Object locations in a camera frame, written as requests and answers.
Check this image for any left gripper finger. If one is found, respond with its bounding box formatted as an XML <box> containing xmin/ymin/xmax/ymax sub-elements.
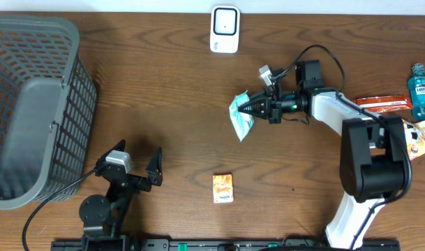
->
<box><xmin>146</xmin><ymin>147</ymin><xmax>163</xmax><ymax>186</ymax></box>
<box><xmin>96</xmin><ymin>139</ymin><xmax>126</xmax><ymax>164</ymax></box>

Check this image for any light green wet wipes pack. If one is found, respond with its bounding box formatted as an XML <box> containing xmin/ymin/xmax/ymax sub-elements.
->
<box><xmin>229</xmin><ymin>91</ymin><xmax>254</xmax><ymax>142</ymax></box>

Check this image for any small orange tissue pack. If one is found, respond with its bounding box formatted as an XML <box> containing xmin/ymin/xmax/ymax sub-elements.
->
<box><xmin>213</xmin><ymin>174</ymin><xmax>234</xmax><ymax>204</ymax></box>

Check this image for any orange snack bar wrapper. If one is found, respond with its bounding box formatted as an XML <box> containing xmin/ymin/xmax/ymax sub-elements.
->
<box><xmin>354</xmin><ymin>95</ymin><xmax>413</xmax><ymax>114</ymax></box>

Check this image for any teal mouthwash bottle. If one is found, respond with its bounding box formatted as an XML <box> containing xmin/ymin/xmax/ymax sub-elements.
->
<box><xmin>408</xmin><ymin>63</ymin><xmax>425</xmax><ymax>121</ymax></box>

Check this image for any yellow snack bag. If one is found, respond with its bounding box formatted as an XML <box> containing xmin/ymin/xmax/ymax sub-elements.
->
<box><xmin>403</xmin><ymin>120</ymin><xmax>425</xmax><ymax>160</ymax></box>

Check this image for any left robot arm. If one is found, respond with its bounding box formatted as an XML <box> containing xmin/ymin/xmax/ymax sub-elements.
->
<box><xmin>79</xmin><ymin>140</ymin><xmax>163</xmax><ymax>251</ymax></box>

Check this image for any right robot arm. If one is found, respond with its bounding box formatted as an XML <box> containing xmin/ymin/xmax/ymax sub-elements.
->
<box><xmin>238</xmin><ymin>60</ymin><xmax>412</xmax><ymax>250</ymax></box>

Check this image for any white barcode scanner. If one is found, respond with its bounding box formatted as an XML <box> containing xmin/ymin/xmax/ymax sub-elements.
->
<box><xmin>209</xmin><ymin>6</ymin><xmax>241</xmax><ymax>54</ymax></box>

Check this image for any grey plastic shopping basket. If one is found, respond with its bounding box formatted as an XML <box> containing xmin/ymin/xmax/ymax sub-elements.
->
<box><xmin>0</xmin><ymin>15</ymin><xmax>98</xmax><ymax>210</ymax></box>

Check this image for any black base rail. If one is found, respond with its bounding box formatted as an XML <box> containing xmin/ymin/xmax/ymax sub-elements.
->
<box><xmin>51</xmin><ymin>238</ymin><xmax>401</xmax><ymax>251</ymax></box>

